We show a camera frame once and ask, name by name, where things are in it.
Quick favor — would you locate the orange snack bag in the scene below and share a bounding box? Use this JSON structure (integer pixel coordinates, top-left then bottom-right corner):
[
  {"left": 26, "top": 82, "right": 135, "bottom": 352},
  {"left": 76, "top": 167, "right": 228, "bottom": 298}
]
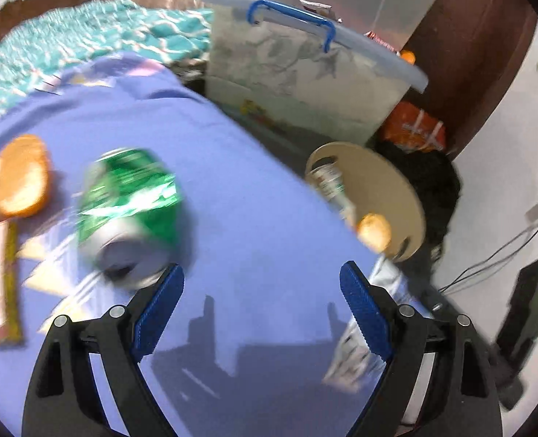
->
[{"left": 381, "top": 101, "right": 447, "bottom": 154}]

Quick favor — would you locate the crushed green drink can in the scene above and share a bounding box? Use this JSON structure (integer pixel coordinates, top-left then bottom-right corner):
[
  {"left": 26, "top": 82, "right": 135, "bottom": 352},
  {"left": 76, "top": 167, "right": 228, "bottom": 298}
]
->
[{"left": 75, "top": 147, "right": 183, "bottom": 290}]

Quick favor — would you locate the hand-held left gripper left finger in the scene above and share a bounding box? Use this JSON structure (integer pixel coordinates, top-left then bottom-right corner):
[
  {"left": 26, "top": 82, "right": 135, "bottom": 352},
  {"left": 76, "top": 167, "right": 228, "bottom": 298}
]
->
[{"left": 22, "top": 263, "right": 185, "bottom": 437}]

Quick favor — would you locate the brown wooden wardrobe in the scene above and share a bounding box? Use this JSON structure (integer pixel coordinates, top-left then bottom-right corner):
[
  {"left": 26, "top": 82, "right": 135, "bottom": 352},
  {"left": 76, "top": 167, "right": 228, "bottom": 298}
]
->
[{"left": 403, "top": 0, "right": 538, "bottom": 160}]

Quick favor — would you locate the crushed white drink can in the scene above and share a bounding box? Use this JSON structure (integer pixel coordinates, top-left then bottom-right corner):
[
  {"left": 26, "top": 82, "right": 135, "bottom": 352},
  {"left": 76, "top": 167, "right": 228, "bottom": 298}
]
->
[{"left": 308, "top": 159, "right": 358, "bottom": 228}]

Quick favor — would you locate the black electronic device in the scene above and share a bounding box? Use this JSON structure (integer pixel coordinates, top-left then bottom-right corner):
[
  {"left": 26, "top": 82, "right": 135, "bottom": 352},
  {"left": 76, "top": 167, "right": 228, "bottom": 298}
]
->
[{"left": 494, "top": 259, "right": 538, "bottom": 410}]

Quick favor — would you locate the carved wooden headboard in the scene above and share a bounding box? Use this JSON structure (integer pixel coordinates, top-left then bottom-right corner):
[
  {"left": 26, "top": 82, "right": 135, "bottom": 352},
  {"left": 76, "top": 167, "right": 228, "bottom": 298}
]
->
[{"left": 0, "top": 0, "right": 97, "bottom": 32}]

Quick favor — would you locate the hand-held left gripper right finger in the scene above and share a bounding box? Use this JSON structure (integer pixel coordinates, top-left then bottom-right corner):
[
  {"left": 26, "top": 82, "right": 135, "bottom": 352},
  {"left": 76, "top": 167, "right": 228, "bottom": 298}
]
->
[{"left": 339, "top": 260, "right": 504, "bottom": 437}]

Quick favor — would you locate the red white snack packet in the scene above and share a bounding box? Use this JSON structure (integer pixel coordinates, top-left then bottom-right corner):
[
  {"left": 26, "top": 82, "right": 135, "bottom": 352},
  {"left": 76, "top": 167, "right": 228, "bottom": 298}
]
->
[
  {"left": 364, "top": 31, "right": 397, "bottom": 54},
  {"left": 300, "top": 0, "right": 334, "bottom": 17}
]

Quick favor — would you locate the blue printed blanket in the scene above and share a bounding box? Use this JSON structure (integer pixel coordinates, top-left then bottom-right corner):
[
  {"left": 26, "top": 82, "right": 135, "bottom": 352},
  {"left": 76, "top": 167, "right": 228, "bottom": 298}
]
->
[{"left": 0, "top": 52, "right": 416, "bottom": 437}]

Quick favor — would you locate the teal patterned blanket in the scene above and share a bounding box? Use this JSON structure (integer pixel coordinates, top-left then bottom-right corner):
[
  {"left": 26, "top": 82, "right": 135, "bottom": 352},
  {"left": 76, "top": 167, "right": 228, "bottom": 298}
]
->
[{"left": 0, "top": 0, "right": 215, "bottom": 133}]

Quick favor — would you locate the large clear storage bin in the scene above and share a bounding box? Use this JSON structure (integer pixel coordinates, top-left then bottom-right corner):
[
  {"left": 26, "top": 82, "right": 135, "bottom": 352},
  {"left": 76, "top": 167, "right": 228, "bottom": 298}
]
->
[{"left": 269, "top": 0, "right": 456, "bottom": 51}]

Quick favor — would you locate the clear storage box blue handle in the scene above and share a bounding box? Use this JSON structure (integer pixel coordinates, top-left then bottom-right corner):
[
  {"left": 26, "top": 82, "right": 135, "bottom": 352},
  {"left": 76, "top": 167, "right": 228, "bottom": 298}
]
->
[{"left": 200, "top": 0, "right": 429, "bottom": 146}]

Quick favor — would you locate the black cable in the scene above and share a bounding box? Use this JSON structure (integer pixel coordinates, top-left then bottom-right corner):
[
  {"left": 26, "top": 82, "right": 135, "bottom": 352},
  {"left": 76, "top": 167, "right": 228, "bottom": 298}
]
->
[{"left": 437, "top": 212, "right": 538, "bottom": 294}]

